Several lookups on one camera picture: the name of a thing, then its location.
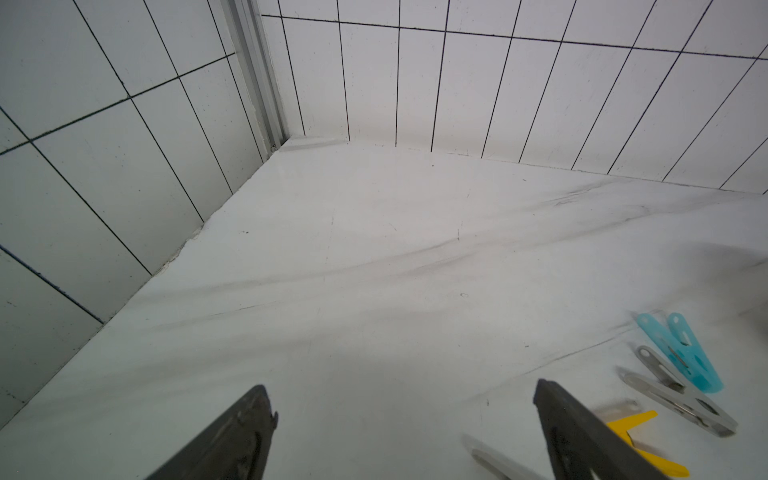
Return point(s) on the yellow clothespin left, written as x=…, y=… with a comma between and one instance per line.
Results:
x=622, y=428

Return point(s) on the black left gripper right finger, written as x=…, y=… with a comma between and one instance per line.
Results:
x=581, y=446

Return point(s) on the grey clothespin pair left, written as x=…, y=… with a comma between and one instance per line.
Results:
x=495, y=462

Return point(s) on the grey clothespin near bowl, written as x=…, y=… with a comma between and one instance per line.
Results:
x=674, y=392

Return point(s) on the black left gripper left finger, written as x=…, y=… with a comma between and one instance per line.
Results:
x=234, y=446

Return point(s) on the teal clothespin near bowl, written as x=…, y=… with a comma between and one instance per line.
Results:
x=677, y=341

